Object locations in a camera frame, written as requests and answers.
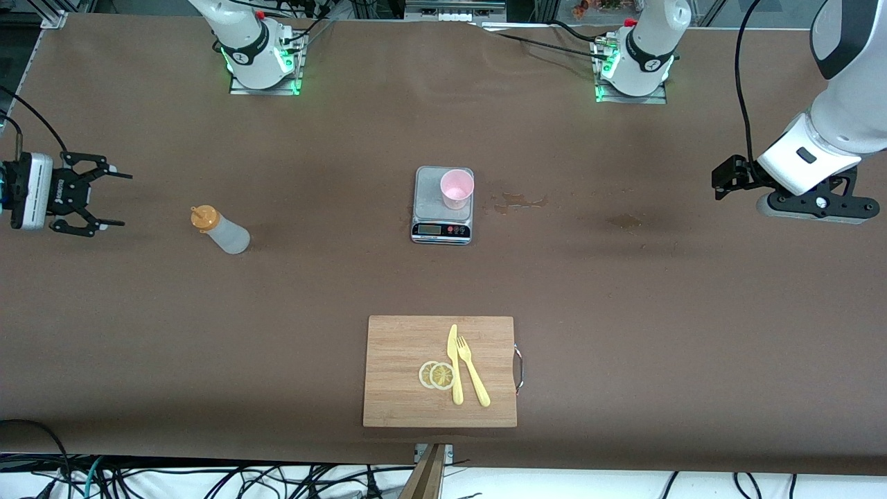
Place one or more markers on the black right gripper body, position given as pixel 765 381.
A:
pixel 62 192

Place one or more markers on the sauce bottle with orange cap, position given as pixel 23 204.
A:
pixel 229 235

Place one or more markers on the pink plastic cup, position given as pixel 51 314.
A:
pixel 457 187

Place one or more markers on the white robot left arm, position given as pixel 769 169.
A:
pixel 651 55

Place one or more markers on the brown liquid spill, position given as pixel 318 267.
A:
pixel 516 201
pixel 627 222

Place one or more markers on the orange items pile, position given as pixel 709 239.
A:
pixel 582 8

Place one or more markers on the silver digital kitchen scale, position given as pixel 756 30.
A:
pixel 429 208

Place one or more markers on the white power strip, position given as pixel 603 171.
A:
pixel 454 15

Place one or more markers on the yellow plastic fork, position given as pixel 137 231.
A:
pixel 477 384

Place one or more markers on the yellow plastic knife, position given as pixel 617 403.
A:
pixel 457 388

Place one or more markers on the lemon slice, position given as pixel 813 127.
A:
pixel 442 376
pixel 423 374

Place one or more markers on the wooden beam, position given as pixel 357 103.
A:
pixel 426 478

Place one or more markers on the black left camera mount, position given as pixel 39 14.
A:
pixel 831 202

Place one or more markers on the aluminium frame rail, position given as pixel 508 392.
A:
pixel 52 14

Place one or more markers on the aluminium frame post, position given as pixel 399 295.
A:
pixel 546 10

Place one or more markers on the small metal table bracket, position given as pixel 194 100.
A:
pixel 449 454

